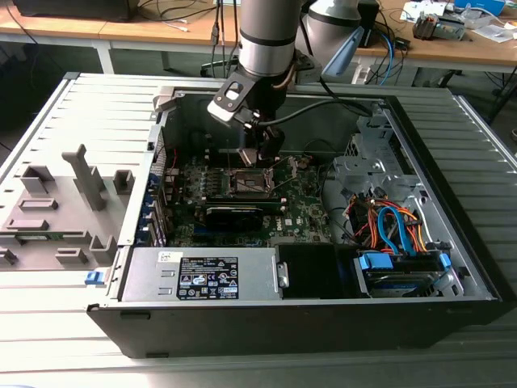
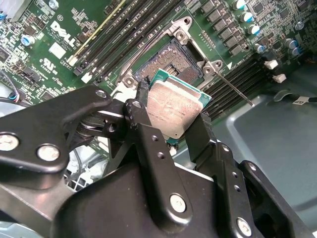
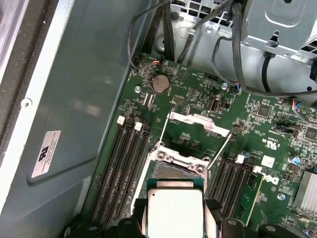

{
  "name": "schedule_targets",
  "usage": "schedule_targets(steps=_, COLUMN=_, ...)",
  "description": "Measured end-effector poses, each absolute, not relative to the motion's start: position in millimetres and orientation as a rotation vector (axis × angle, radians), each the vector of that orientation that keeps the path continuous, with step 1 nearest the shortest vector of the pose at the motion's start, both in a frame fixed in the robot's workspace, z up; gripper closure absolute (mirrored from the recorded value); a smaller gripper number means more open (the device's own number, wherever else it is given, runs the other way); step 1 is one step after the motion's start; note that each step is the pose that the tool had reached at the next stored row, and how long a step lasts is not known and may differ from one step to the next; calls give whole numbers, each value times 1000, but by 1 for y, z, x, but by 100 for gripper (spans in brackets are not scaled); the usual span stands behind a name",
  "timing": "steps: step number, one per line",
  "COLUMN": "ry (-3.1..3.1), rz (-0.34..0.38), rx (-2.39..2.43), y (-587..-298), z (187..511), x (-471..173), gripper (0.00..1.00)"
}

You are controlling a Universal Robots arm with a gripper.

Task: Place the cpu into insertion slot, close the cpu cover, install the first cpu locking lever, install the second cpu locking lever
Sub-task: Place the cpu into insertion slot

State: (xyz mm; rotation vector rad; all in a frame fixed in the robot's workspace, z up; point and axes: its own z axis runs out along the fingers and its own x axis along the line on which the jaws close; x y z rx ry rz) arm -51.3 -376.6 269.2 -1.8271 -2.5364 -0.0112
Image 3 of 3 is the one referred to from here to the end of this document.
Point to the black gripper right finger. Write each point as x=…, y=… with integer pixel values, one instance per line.
x=230, y=230

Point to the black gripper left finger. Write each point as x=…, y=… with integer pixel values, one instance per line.
x=126, y=229

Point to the silver CPU chip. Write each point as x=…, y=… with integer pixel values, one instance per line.
x=174, y=213

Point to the CPU socket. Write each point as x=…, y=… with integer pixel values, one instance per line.
x=173, y=168

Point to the silver heat sink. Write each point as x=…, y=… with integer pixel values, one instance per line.
x=307, y=193

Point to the white label sticker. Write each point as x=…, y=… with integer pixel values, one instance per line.
x=45, y=153

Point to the internal USB port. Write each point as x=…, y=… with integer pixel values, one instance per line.
x=215, y=106

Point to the green motherboard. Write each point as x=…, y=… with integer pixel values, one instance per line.
x=198, y=104

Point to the black PC case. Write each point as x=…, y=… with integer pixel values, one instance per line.
x=74, y=99

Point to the round coin battery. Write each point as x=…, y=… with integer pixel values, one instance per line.
x=160, y=83

